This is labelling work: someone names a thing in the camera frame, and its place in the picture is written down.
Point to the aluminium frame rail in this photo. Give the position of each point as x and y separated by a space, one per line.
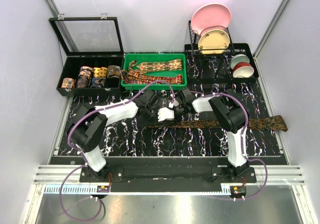
273 174

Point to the pale green bowl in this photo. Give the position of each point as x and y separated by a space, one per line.
238 59

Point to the rolled tie dark floral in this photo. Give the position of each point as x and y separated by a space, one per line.
82 82

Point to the pink plate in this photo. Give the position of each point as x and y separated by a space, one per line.
210 15

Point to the rolled tie pink paisley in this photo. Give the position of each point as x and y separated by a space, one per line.
86 71

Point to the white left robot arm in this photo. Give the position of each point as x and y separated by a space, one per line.
88 125

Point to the cream ikat pattern tie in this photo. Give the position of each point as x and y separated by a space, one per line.
148 66

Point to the red bowl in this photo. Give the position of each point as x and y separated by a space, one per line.
243 70

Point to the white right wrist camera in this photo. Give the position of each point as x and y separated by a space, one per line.
172 104

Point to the black wire dish rack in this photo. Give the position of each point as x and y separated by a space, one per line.
194 38

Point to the black tie storage box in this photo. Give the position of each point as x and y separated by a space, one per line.
72 67

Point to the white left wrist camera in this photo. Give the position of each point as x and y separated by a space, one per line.
165 114

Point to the rolled tie brown olive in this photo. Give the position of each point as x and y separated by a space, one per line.
113 71

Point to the glass box lid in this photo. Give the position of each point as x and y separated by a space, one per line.
88 36

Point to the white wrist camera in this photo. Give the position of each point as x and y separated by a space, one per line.
165 114
172 104

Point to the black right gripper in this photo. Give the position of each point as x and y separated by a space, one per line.
177 119

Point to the black key pattern tie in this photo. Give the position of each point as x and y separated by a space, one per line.
268 123

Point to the yellow floral plate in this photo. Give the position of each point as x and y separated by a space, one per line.
214 41

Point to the red multicolour checked tie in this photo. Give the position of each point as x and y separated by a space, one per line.
134 77

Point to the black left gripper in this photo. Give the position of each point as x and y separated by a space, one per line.
155 120

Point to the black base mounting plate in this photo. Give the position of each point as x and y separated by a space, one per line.
120 174

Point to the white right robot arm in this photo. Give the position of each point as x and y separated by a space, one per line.
232 117

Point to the rolled tie blue orange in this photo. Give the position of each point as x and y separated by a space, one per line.
68 83

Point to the black dish tray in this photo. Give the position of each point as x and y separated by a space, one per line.
216 68

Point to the rolled tie yellow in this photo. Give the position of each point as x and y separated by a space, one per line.
100 72

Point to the rolled tie dark blue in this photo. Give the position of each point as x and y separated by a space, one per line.
97 82

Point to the green plastic tray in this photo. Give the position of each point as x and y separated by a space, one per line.
153 57

